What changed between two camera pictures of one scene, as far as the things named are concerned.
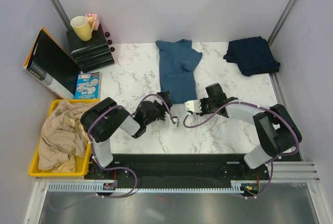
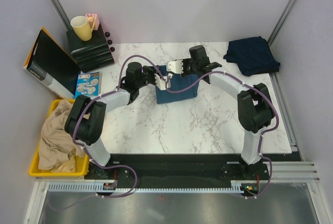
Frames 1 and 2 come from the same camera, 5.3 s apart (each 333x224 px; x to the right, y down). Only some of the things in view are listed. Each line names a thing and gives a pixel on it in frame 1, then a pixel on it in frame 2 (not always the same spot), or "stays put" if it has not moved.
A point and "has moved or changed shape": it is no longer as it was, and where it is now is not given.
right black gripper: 203,112 → 184,62
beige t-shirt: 64,137 stays put
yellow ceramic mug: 81,27 stays put
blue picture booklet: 89,86 stays put
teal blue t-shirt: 178,60 has moved or changed shape
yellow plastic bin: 81,163 stays put
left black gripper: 165,95 → 152,70
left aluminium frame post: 55,1 stays put
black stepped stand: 91,54 stays put
